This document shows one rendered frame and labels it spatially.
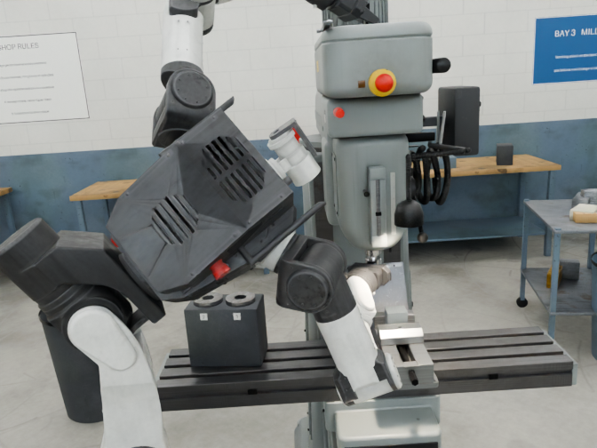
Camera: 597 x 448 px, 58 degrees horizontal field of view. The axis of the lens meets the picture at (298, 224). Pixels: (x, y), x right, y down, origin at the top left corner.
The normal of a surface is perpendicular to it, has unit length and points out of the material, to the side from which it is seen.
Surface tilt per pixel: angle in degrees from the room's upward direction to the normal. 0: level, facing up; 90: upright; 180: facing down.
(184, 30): 57
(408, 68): 90
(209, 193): 74
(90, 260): 90
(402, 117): 90
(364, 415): 0
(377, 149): 90
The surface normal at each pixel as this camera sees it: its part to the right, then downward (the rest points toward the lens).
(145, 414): 0.33, 0.22
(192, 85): 0.44, -0.31
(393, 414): -0.06, -0.96
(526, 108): 0.01, 0.25
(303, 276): -0.26, 0.33
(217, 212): -0.19, 0.00
